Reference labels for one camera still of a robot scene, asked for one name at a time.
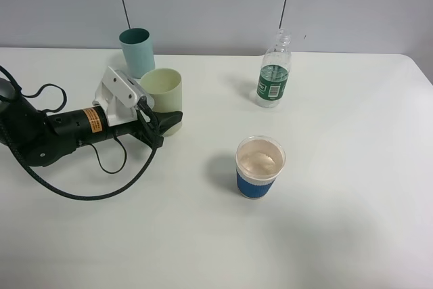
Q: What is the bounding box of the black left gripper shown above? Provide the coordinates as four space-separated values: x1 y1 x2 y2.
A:
46 106 183 149

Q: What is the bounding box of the pale green plastic cup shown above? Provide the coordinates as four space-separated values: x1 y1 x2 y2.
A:
139 68 182 137

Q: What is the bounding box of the clear bottle with green label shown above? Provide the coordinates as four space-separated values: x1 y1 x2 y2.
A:
256 29 292 108

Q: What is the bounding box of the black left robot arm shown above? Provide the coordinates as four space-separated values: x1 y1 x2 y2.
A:
1 79 163 167

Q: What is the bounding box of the teal plastic cup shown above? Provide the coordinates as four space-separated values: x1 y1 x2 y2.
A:
119 28 155 79

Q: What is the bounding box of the cup with blue sleeve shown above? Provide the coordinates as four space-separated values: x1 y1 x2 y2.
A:
235 135 286 199

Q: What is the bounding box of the braided black left camera cable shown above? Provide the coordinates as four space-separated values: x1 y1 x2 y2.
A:
0 64 160 202

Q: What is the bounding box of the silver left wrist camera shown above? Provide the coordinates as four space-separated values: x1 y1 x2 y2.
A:
92 66 155 127

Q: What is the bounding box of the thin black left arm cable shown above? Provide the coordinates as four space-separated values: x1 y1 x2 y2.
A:
20 83 128 175

